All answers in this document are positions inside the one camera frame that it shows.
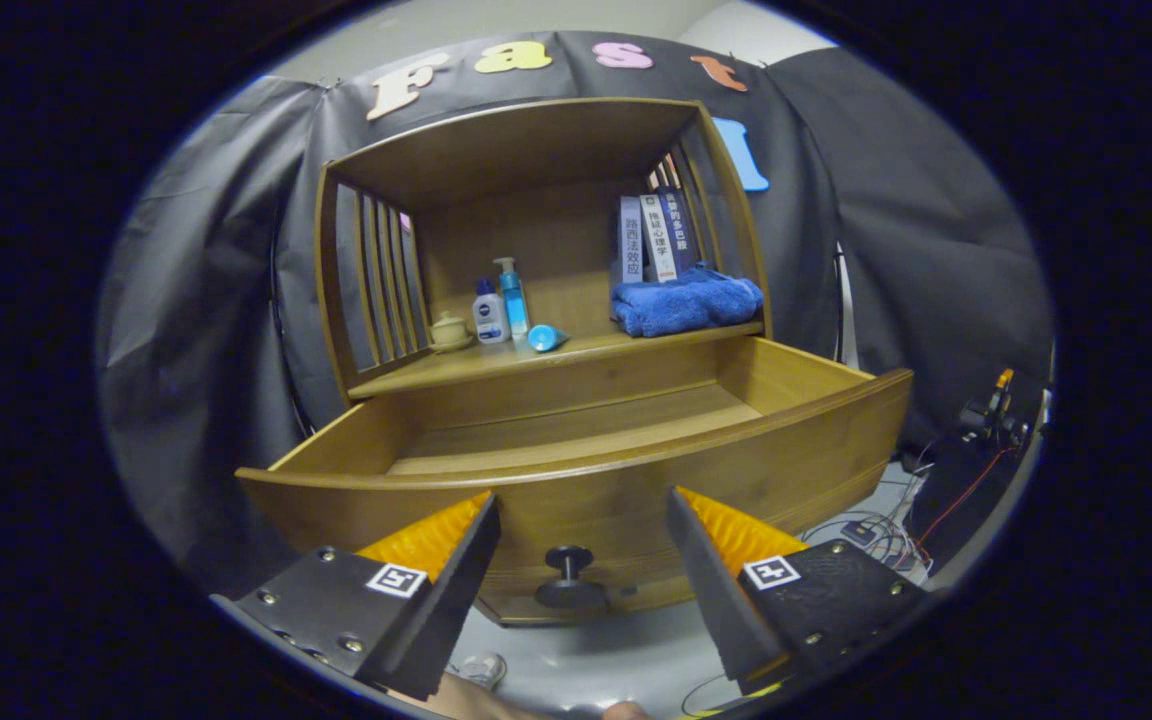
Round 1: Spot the person's bare leg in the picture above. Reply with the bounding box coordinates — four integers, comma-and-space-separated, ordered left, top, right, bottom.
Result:
406, 672, 547, 720

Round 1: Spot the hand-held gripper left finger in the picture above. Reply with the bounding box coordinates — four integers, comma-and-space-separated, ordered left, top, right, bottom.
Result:
211, 492, 502, 701

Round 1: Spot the bundle of floor cables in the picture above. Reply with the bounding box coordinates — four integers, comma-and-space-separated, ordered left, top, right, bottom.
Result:
801, 440, 1017, 581

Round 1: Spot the wooden countertop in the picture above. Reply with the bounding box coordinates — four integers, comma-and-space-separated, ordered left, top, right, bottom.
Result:
348, 320, 765, 399

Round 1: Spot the dark blue book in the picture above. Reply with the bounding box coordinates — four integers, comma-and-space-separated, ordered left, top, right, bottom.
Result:
656, 186, 699, 276

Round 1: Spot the black orange device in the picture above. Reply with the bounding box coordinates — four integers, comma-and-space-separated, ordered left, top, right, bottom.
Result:
958, 368, 1032, 451

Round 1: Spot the black backdrop cloth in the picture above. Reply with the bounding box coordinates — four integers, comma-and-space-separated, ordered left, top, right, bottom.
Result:
96, 30, 1055, 601

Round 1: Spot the black drawer knob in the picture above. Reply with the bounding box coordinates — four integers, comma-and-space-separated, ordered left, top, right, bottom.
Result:
534, 545, 609, 609

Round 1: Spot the wooden drawer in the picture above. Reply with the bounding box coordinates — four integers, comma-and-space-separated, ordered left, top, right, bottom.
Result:
236, 337, 914, 611

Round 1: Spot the white shoe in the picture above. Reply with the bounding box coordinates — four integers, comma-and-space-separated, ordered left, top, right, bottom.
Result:
456, 652, 508, 691

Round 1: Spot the white bottle with blue cap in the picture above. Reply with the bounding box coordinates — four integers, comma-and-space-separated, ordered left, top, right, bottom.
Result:
472, 277, 511, 345

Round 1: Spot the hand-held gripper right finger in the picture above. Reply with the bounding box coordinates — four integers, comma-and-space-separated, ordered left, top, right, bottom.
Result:
664, 487, 927, 696

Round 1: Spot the beige lidded teacup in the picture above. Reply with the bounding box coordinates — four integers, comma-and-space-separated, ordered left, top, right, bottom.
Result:
428, 311, 475, 353

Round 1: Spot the blue pump bottle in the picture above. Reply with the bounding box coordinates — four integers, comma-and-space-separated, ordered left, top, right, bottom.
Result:
493, 257, 531, 338

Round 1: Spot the blue towel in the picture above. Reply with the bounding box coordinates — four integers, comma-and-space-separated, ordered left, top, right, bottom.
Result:
610, 265, 765, 338

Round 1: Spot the white book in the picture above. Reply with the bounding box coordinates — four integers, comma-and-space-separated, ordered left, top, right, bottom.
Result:
639, 193, 679, 283

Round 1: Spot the wooden cabinet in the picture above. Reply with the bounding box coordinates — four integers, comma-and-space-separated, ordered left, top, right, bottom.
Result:
316, 97, 772, 626

